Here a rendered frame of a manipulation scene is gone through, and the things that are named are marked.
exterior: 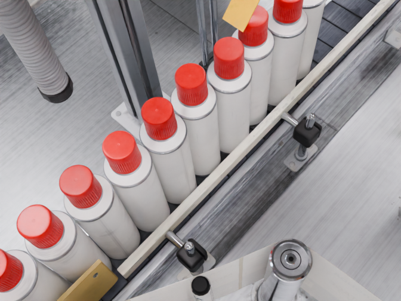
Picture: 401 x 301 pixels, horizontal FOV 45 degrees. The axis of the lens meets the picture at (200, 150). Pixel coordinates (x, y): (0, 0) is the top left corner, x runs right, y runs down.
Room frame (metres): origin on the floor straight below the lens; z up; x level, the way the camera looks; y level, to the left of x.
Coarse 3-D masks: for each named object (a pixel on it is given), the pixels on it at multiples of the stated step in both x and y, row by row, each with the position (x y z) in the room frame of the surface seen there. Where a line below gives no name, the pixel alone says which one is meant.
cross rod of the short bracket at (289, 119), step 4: (284, 112) 0.33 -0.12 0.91; (280, 116) 0.33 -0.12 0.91; (284, 116) 0.33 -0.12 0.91; (288, 116) 0.33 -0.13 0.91; (292, 116) 0.33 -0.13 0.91; (284, 120) 0.33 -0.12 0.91; (288, 120) 0.32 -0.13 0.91; (292, 120) 0.32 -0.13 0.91; (296, 120) 0.32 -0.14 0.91; (292, 124) 0.32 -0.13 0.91; (296, 124) 0.31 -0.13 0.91
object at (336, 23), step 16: (336, 0) 0.55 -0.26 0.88; (352, 0) 0.54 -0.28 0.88; (368, 0) 0.54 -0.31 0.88; (336, 16) 0.51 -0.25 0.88; (352, 16) 0.51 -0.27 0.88; (384, 16) 0.52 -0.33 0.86; (320, 32) 0.49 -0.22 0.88; (336, 32) 0.48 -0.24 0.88; (368, 32) 0.48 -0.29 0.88; (320, 48) 0.46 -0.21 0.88; (352, 48) 0.45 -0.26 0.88; (336, 64) 0.42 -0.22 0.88; (320, 80) 0.40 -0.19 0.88; (304, 96) 0.37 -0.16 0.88; (288, 112) 0.35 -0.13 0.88; (272, 128) 0.33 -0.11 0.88; (144, 240) 0.19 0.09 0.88; (112, 288) 0.14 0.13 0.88
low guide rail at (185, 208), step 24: (384, 0) 0.50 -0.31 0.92; (360, 24) 0.46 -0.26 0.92; (336, 48) 0.43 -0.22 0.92; (312, 72) 0.39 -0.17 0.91; (288, 96) 0.36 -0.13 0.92; (264, 120) 0.32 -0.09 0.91; (240, 144) 0.29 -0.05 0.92; (216, 168) 0.26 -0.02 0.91; (192, 192) 0.24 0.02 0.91; (168, 216) 0.21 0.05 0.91
